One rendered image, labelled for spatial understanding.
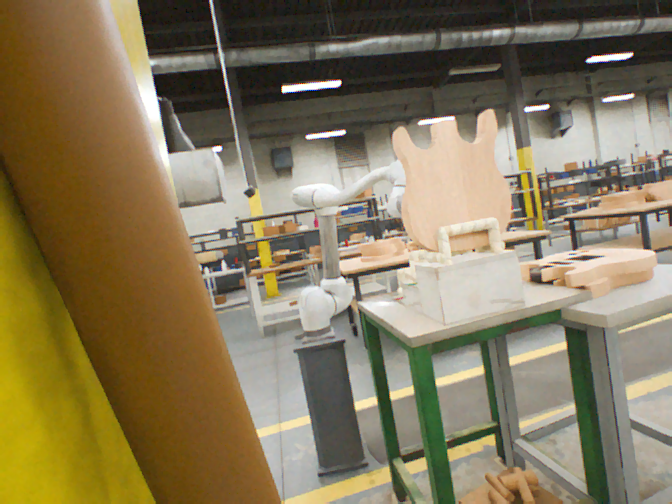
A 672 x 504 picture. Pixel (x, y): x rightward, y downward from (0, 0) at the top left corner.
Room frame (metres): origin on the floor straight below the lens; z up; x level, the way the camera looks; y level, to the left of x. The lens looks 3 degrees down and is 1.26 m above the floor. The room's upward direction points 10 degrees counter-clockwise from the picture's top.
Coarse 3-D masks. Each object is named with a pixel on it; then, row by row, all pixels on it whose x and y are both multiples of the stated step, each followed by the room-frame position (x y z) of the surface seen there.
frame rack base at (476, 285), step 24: (456, 264) 0.94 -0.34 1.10; (480, 264) 0.96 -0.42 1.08; (504, 264) 0.97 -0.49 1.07; (432, 288) 0.97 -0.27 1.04; (456, 288) 0.94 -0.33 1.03; (480, 288) 0.95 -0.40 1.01; (504, 288) 0.97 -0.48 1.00; (432, 312) 1.00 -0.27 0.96; (456, 312) 0.94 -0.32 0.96; (480, 312) 0.95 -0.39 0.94
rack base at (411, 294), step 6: (402, 282) 1.23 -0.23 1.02; (408, 282) 1.21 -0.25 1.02; (414, 282) 1.19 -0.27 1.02; (402, 288) 1.23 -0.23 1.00; (408, 288) 1.17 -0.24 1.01; (414, 288) 1.11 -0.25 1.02; (408, 294) 1.18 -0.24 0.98; (414, 294) 1.12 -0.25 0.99; (408, 300) 1.19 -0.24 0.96; (414, 300) 1.13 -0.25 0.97; (420, 300) 1.08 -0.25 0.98; (408, 306) 1.20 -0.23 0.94; (414, 306) 1.14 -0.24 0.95; (420, 306) 1.09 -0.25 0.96; (420, 312) 1.10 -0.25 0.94
